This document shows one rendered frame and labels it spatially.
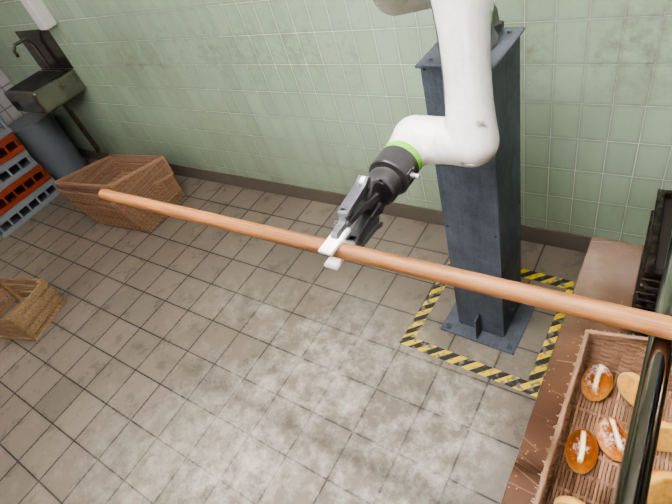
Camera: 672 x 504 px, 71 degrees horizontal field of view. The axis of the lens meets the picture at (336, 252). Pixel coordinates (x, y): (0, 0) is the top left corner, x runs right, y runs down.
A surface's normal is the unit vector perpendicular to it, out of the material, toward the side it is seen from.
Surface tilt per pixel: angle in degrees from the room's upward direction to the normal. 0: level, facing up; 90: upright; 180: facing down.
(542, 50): 90
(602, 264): 0
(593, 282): 0
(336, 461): 0
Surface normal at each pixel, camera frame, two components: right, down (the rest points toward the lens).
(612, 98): -0.51, 0.70
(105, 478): -0.26, -0.69
